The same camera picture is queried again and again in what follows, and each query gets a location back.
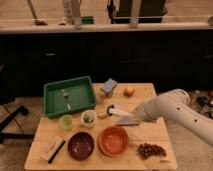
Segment white dish brush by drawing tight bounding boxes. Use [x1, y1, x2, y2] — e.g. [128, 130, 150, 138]
[107, 105, 132, 117]

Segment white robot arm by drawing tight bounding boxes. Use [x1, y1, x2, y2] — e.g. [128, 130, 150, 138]
[134, 89, 213, 147]

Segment orange red bowl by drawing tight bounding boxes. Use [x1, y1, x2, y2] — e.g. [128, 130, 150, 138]
[98, 126, 129, 157]

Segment dark purple bowl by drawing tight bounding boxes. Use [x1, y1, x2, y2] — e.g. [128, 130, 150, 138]
[68, 132, 95, 161]

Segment white scrub brush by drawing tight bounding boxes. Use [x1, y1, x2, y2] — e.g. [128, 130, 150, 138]
[41, 136, 65, 163]

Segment blue sponge block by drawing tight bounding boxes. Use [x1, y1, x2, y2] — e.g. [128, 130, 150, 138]
[101, 78, 117, 98]

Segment yellow banana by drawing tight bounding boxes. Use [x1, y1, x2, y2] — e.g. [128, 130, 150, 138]
[98, 113, 110, 119]

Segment white cup with green item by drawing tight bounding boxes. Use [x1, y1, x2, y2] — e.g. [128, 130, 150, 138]
[81, 110, 97, 128]

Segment grey triangular cloth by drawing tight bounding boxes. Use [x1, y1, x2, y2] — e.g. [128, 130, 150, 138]
[117, 117, 139, 126]

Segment small items in tray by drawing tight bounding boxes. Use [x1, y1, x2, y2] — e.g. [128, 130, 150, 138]
[62, 89, 71, 110]

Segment green plastic tray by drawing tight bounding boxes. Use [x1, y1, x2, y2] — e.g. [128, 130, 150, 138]
[43, 76, 97, 118]

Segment green plastic cup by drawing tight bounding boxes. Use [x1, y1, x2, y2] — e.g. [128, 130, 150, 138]
[59, 115, 72, 130]

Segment bunch of dark grapes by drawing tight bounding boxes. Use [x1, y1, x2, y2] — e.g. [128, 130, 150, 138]
[137, 143, 167, 159]

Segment black office chair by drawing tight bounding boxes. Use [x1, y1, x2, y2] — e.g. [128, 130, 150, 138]
[0, 65, 34, 144]

